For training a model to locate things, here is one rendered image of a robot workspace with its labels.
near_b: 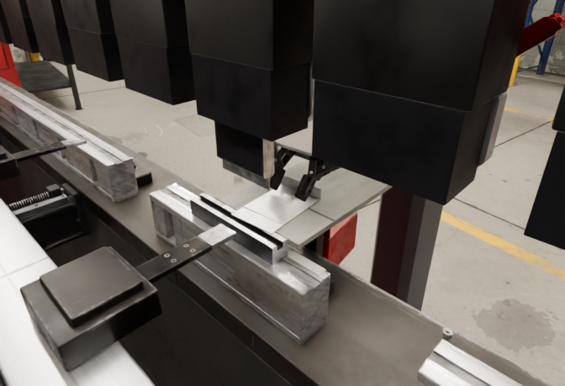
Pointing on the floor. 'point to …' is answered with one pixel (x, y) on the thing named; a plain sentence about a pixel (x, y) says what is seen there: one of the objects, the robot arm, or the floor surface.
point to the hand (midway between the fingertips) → (289, 183)
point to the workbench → (46, 78)
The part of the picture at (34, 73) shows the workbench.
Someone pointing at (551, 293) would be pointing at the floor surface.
